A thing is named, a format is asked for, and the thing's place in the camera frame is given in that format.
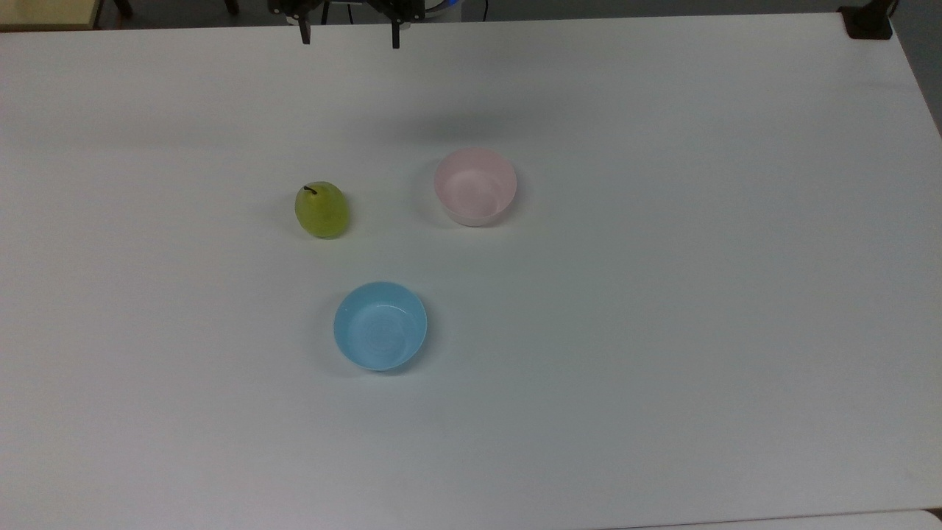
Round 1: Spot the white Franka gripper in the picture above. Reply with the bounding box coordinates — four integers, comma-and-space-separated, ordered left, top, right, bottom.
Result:
268, 0, 428, 50

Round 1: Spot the green pear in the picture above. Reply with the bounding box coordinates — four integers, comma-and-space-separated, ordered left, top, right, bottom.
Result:
295, 181, 350, 239

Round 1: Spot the pink plastic bowl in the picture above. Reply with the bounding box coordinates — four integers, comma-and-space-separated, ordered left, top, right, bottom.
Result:
433, 147, 517, 227

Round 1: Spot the blue plastic bowl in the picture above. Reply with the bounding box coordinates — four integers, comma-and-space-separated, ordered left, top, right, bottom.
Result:
333, 281, 428, 372

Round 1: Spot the light wooden table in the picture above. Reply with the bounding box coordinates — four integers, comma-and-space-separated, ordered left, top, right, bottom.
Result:
0, 0, 105, 32

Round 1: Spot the black table clamp mount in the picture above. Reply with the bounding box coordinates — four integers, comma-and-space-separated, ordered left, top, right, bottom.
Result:
838, 0, 896, 40

